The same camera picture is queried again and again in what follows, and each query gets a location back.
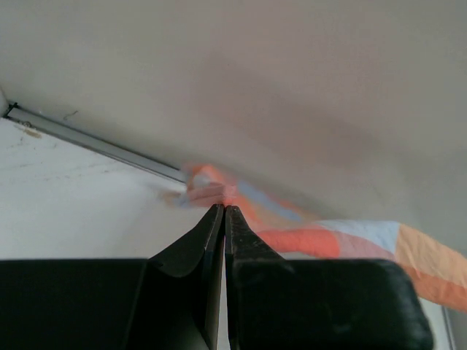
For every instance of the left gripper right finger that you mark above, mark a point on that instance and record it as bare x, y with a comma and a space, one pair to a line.
258, 296

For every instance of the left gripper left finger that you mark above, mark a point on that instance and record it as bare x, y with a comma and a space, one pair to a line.
185, 295

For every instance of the orange blue checkered cloth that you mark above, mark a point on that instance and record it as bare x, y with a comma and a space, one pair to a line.
437, 272

